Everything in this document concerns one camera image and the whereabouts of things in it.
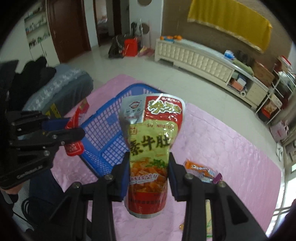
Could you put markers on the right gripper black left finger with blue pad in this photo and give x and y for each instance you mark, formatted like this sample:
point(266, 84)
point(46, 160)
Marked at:
point(86, 210)

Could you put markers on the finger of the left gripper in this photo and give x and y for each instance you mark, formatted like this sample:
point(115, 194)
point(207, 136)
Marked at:
point(70, 139)
point(55, 124)

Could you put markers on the blue plastic basket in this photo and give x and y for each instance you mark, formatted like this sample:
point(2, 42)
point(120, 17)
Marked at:
point(104, 145)

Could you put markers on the orange snack packet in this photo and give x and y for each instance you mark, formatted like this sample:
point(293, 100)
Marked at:
point(204, 173)

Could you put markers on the red green tofu snack bag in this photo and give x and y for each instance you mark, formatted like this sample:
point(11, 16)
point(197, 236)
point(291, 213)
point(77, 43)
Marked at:
point(150, 124)

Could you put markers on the green cracker packet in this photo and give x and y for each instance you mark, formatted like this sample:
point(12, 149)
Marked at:
point(208, 218)

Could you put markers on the grey patterned sofa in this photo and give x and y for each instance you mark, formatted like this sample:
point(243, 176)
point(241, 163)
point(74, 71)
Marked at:
point(63, 92)

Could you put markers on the purple yellow snack box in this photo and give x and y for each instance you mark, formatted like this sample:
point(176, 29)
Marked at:
point(217, 178)

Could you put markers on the pink quilted table cloth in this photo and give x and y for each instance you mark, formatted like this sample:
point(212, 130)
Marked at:
point(208, 141)

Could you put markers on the black bag on floor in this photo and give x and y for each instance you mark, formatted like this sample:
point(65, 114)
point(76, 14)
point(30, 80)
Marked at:
point(117, 47)

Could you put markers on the pink bag on floor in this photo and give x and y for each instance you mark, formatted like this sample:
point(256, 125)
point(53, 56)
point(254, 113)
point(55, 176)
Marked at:
point(279, 131)

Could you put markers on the brown wooden door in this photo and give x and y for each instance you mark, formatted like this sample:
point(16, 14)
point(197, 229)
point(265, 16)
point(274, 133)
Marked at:
point(68, 28)

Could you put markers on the white metal shelf rack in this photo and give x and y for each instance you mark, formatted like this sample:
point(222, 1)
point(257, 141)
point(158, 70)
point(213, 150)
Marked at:
point(280, 93)

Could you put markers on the cardboard box on cabinet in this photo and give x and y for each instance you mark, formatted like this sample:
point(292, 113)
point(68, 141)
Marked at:
point(262, 73)

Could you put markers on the cream tv cabinet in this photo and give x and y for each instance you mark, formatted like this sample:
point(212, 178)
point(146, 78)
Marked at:
point(212, 66)

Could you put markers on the yellow wall cloth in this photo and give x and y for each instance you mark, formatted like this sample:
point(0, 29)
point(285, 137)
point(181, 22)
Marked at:
point(235, 19)

